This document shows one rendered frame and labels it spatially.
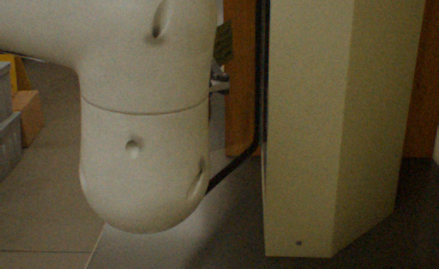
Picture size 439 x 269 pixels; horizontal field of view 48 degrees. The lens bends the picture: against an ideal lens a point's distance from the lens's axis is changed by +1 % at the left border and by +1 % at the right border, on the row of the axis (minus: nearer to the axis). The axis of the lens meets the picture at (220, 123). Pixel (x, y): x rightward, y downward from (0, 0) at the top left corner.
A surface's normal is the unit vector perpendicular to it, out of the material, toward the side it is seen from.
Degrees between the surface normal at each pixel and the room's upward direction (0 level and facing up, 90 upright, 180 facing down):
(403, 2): 90
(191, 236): 0
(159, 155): 88
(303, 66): 90
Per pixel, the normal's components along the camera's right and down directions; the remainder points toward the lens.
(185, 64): 0.63, 0.42
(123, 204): -0.18, 0.42
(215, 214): -0.02, -0.91
